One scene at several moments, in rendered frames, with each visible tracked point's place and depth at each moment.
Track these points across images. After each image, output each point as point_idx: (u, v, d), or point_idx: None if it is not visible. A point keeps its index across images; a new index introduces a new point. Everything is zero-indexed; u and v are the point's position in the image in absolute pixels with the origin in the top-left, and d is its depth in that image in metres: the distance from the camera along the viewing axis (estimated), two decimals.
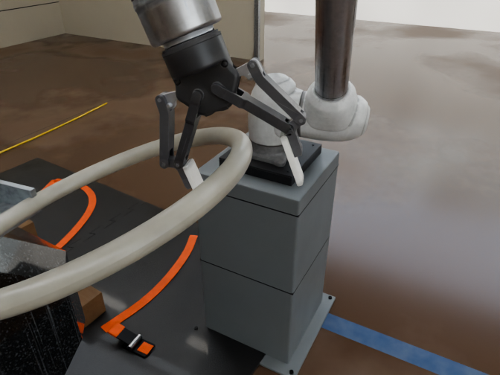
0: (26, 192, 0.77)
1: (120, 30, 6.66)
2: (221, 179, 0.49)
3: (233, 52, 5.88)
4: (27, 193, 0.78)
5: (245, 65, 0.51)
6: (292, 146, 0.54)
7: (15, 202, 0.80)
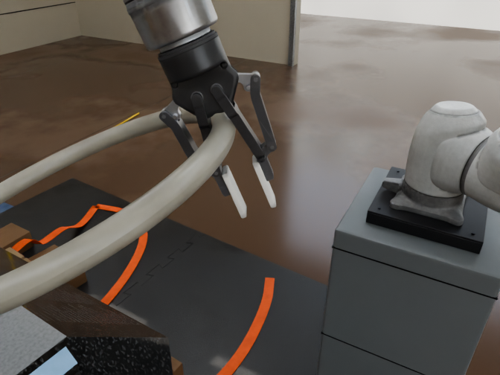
0: None
1: None
2: (214, 148, 0.46)
3: (265, 56, 5.51)
4: None
5: (248, 74, 0.51)
6: (263, 170, 0.56)
7: None
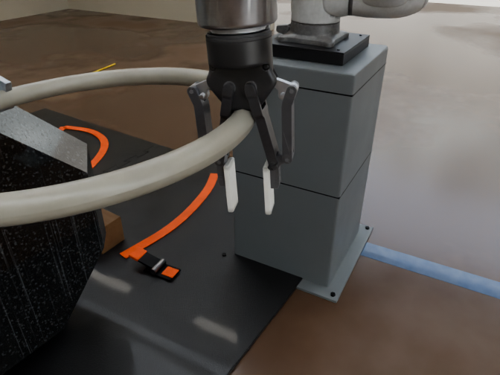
0: (1, 83, 0.70)
1: (126, 4, 6.49)
2: (220, 140, 0.45)
3: None
4: (1, 85, 0.70)
5: (286, 83, 0.50)
6: (271, 178, 0.56)
7: None
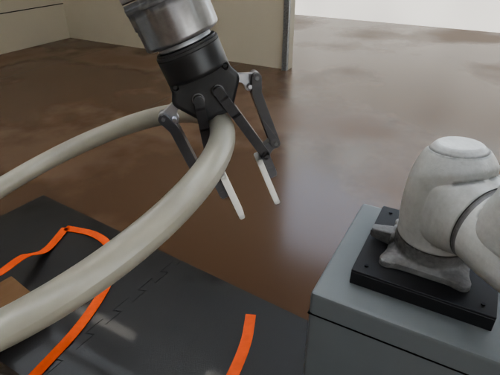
0: None
1: (131, 35, 6.07)
2: (223, 144, 0.45)
3: (257, 59, 5.29)
4: None
5: (248, 74, 0.51)
6: (267, 168, 0.56)
7: None
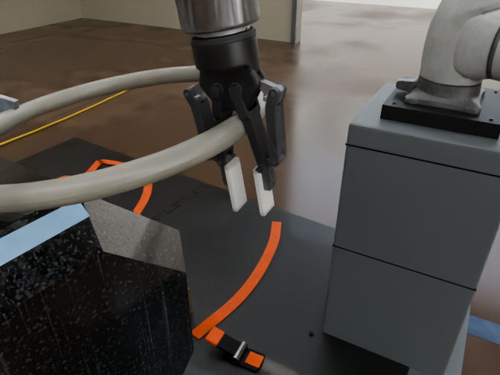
0: (9, 103, 0.74)
1: (143, 13, 6.26)
2: (260, 106, 0.56)
3: (267, 33, 5.49)
4: (10, 103, 0.74)
5: (269, 85, 0.48)
6: (263, 179, 0.55)
7: None
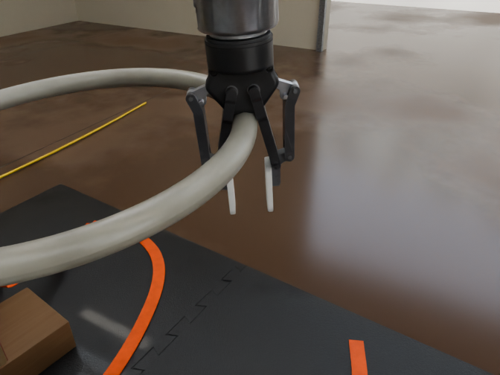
0: None
1: (146, 15, 5.56)
2: None
3: (289, 39, 4.78)
4: None
5: (288, 83, 0.50)
6: (273, 175, 0.56)
7: None
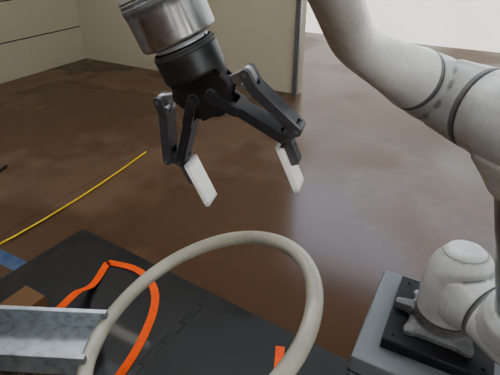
0: (100, 315, 0.89)
1: (146, 58, 6.34)
2: (320, 295, 0.72)
3: (268, 84, 5.56)
4: (101, 315, 0.89)
5: (238, 73, 0.48)
6: (288, 155, 0.52)
7: (85, 324, 0.91)
